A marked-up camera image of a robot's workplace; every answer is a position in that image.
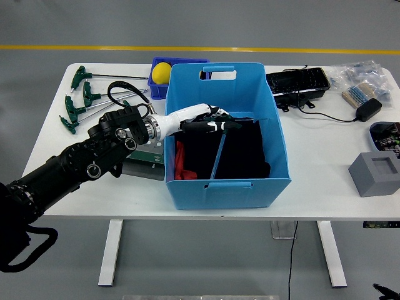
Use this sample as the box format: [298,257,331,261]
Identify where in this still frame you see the black table control panel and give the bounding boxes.
[362,221,400,229]

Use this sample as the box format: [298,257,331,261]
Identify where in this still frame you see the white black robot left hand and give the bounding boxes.
[158,102,243,139]

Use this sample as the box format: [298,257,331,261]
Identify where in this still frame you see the black plastic tray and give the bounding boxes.
[265,67,331,103]

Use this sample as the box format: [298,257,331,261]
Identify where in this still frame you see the black cloth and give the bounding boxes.
[174,120,271,181]

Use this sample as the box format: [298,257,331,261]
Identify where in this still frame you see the large green T-handle hex wrench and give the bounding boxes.
[209,118,243,180]

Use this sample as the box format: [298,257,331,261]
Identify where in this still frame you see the large light blue plastic box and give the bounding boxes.
[164,62,292,211]

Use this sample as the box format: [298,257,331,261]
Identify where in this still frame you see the grey under-table control box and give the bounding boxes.
[270,220,298,241]

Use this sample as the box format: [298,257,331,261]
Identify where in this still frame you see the black device with mounting tabs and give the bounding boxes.
[277,93,317,113]

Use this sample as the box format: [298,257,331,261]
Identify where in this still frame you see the black power adapter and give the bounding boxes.
[354,97,383,123]

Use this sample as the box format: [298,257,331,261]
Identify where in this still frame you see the blue-rimmed parts tray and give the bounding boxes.
[368,121,400,159]

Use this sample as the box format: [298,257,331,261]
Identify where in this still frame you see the small dark blue bin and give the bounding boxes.
[147,56,211,100]

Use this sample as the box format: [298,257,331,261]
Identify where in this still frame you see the circuit board parts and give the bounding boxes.
[373,123,400,157]

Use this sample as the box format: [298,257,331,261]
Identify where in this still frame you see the yellow ball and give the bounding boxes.
[151,61,173,85]

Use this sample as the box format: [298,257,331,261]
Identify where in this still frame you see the red cloth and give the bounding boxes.
[174,141,198,181]

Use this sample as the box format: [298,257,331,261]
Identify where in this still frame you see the green SATA wrench holder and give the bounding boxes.
[124,139,165,165]

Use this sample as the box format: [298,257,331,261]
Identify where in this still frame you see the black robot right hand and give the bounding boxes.
[372,282,400,300]

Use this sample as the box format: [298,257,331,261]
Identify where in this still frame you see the black adapter cord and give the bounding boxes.
[282,64,360,123]

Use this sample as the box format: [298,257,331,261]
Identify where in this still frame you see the thin green T-handle hex wrench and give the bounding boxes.
[199,112,271,123]

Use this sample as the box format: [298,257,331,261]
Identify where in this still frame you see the white table leg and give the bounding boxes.
[97,219,124,288]
[315,220,348,289]

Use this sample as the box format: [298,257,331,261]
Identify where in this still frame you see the grey block with square recess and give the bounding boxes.
[347,151,400,198]

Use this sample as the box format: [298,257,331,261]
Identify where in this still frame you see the black hanging cable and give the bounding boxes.
[286,221,299,300]

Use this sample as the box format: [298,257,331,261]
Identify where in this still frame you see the clear plastic bags of parts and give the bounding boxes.
[327,60,395,110]

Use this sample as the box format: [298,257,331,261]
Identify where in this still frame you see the blue resistor strip bundle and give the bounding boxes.
[341,82,378,109]

